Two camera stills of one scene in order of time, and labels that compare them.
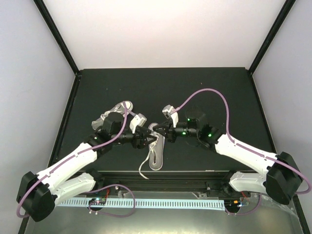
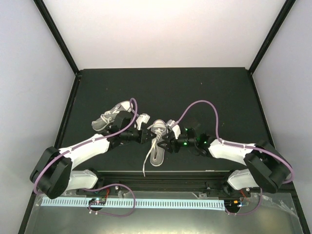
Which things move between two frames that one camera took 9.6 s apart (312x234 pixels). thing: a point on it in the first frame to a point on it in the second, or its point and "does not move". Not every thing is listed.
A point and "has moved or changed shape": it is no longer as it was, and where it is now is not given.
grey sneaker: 123,107 does not move
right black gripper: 169,132 to 170,143
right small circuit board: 235,202 does not move
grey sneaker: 155,149 has moved or changed shape
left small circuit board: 97,201 does not move
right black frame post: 276,27 does not move
